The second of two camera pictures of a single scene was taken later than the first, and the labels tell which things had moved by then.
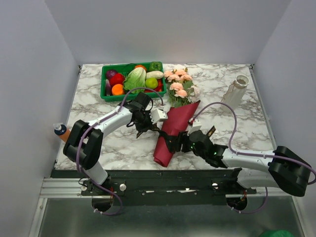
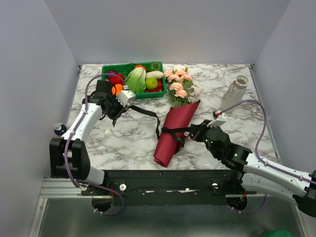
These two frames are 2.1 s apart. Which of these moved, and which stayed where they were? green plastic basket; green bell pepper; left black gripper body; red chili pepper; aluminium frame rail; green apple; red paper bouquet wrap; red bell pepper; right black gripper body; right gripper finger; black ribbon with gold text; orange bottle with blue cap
Moved: black ribbon with gold text; right black gripper body; right gripper finger; left black gripper body
Stayed: red paper bouquet wrap; aluminium frame rail; red chili pepper; green bell pepper; red bell pepper; green apple; orange bottle with blue cap; green plastic basket
